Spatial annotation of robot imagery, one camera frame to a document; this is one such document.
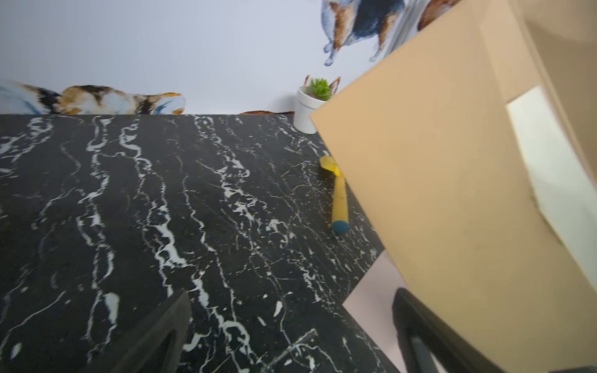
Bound brown kraft envelope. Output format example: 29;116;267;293
312;1;596;372

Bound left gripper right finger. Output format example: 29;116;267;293
393;288;502;372

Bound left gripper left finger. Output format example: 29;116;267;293
81;291;191;372

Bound pink envelope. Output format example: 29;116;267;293
341;250;449;373

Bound cream letter paper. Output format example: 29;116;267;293
506;86;596;287

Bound yellow toy shovel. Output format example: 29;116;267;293
320;155;350;234

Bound small plant white pot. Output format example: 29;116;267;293
293;76;340;135

